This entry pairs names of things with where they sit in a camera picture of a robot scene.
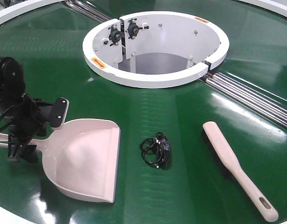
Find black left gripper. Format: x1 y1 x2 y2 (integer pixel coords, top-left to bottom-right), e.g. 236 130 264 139
6 92 53 163

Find pink plastic dustpan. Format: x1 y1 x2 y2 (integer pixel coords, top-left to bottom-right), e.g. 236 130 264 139
0 118 121 203

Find black cable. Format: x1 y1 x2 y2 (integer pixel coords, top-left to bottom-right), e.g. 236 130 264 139
139 132 171 169

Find pink hand brush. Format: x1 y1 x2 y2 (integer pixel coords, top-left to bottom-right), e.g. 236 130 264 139
202 121 279 222

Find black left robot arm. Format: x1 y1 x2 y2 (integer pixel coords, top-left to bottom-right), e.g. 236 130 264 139
0 56 53 163

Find black left bearing block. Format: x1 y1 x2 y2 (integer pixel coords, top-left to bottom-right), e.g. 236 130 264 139
108 25 122 46

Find black bearing block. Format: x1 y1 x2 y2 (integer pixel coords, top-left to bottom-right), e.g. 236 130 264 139
126 19 149 40
108 25 122 46

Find steel transfer rollers rear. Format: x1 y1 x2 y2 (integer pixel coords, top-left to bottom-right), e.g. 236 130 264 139
63 0 112 23

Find steel transfer rollers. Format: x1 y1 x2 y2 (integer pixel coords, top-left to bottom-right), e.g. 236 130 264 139
201 72 287 129
63 0 112 23

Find black right bearing block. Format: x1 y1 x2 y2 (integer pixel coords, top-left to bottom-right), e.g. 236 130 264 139
126 19 149 40

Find steel transfer rollers right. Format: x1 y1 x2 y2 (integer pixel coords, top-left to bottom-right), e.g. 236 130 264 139
201 72 287 129

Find white inner conveyor ring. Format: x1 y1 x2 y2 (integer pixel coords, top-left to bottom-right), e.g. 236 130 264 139
82 10 230 89

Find white outer conveyor rail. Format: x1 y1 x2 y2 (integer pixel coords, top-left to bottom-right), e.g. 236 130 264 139
0 0 287 25

